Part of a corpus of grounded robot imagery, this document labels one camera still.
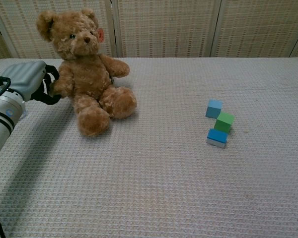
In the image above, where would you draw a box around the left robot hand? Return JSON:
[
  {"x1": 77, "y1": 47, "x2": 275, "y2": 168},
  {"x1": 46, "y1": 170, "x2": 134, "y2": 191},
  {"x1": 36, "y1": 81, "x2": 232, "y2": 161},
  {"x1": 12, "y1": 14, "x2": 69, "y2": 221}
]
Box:
[{"x1": 0, "y1": 60, "x2": 68, "y2": 106}]

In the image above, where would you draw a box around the brown plush teddy bear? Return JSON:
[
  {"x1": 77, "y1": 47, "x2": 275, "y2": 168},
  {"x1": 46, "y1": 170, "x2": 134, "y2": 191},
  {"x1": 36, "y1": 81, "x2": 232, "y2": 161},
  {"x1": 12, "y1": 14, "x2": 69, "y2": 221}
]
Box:
[{"x1": 35, "y1": 8, "x2": 138, "y2": 138}]

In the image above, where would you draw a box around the white woven tablecloth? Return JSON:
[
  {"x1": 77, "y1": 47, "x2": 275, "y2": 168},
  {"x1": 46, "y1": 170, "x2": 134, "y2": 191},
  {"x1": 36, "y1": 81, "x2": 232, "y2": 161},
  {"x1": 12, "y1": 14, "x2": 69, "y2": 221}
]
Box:
[{"x1": 0, "y1": 57, "x2": 298, "y2": 238}]

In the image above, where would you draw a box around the bamboo folding screen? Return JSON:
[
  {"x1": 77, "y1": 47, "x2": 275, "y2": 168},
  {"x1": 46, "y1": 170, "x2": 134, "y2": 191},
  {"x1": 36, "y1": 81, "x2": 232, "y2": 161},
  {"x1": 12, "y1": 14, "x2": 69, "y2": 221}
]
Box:
[{"x1": 0, "y1": 0, "x2": 298, "y2": 62}]

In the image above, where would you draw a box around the light blue cube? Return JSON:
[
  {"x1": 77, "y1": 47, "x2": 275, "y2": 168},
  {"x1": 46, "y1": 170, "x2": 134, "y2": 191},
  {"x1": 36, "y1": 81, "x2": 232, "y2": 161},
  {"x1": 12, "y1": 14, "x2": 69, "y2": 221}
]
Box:
[{"x1": 205, "y1": 99, "x2": 224, "y2": 119}]

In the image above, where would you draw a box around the blue and white block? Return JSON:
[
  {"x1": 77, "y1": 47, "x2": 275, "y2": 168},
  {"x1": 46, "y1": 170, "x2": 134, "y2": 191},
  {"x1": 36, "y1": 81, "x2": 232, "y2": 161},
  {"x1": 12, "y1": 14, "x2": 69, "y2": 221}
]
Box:
[{"x1": 206, "y1": 128, "x2": 229, "y2": 149}]

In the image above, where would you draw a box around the green cube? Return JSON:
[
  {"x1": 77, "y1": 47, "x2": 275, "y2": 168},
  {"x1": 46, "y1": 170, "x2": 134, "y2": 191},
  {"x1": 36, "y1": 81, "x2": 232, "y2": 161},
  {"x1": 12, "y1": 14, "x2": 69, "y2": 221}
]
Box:
[{"x1": 214, "y1": 112, "x2": 235, "y2": 134}]

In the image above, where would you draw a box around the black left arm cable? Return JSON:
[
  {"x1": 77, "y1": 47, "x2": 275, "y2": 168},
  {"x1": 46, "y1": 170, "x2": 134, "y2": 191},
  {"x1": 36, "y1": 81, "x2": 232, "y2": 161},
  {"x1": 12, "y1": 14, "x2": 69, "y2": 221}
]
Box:
[{"x1": 0, "y1": 75, "x2": 11, "y2": 238}]

